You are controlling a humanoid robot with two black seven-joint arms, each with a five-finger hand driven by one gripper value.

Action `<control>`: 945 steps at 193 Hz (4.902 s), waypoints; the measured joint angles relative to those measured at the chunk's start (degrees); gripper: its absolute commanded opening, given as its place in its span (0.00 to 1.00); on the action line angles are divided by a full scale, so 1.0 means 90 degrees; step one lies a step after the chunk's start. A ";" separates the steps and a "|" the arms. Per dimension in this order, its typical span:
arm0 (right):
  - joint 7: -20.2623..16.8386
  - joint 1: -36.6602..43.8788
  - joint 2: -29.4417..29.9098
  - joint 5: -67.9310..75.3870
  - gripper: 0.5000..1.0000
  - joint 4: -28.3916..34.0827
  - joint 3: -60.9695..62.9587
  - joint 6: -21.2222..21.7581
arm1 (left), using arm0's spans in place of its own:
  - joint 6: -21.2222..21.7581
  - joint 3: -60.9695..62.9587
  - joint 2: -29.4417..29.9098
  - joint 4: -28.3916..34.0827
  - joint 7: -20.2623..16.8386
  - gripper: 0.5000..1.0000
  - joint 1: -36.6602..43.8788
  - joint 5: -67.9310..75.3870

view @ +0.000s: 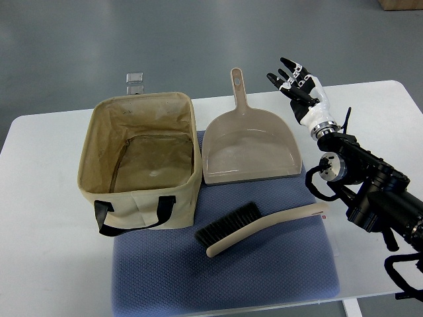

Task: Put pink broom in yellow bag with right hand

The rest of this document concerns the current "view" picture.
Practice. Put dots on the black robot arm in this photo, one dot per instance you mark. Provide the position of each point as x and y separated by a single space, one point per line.
375 194

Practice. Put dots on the lower metal floor plate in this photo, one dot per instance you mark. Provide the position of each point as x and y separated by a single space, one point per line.
135 89

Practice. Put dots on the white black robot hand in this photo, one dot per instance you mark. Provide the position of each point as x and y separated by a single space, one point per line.
308 99

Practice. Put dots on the black table control panel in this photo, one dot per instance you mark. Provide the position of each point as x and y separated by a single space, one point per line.
401 296

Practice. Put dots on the beige hand broom black bristles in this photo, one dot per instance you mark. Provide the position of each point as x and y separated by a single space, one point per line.
246 221

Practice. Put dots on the cream fabric bag black handle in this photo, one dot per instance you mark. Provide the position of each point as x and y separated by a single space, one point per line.
141 166

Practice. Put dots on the white table leg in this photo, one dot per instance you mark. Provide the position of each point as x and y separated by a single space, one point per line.
352 308

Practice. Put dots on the beige plastic dustpan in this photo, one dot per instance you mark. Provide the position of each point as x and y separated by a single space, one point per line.
247 144

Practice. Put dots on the cardboard box corner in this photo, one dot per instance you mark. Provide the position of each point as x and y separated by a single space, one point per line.
405 2

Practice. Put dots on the blue mesh cushion mat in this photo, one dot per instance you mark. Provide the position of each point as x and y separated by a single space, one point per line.
167 272

